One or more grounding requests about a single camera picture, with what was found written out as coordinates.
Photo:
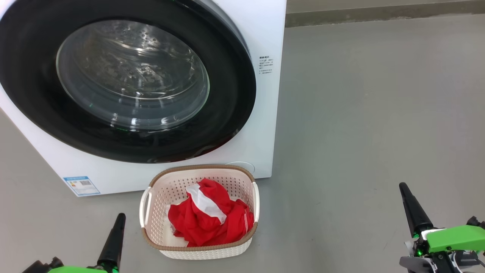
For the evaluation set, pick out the red and white garment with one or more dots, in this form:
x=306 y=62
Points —
x=204 y=227

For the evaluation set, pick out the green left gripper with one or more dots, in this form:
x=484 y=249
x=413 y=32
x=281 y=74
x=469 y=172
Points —
x=75 y=270

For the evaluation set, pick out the white front-load washing machine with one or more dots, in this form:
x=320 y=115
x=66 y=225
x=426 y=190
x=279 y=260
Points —
x=261 y=113

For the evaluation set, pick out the blue energy label sticker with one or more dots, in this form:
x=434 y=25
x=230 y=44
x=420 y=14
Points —
x=81 y=185

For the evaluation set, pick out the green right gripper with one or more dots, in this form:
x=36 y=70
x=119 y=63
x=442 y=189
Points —
x=454 y=239

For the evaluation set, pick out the grey baseboard strip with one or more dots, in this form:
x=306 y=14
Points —
x=379 y=15

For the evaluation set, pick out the black round glass washer door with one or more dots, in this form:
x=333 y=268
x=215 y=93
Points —
x=227 y=94

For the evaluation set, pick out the cream perforated laundry basket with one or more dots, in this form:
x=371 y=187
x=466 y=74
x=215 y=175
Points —
x=159 y=197

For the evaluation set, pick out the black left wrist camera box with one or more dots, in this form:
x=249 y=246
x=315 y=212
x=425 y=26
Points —
x=41 y=267

